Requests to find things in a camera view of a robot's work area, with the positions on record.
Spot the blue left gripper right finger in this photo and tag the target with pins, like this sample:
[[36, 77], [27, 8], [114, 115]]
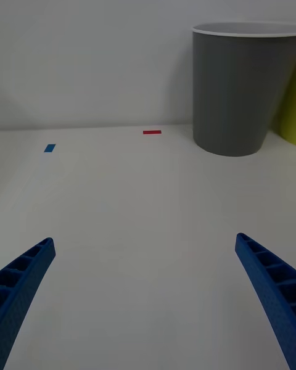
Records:
[[271, 283]]

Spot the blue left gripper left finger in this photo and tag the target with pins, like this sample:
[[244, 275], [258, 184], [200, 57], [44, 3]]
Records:
[[23, 286]]

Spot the yellow-green plastic bin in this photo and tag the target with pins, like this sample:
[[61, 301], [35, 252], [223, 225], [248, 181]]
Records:
[[290, 117]]

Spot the grey plastic bin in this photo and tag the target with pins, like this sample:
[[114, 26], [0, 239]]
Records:
[[234, 98]]

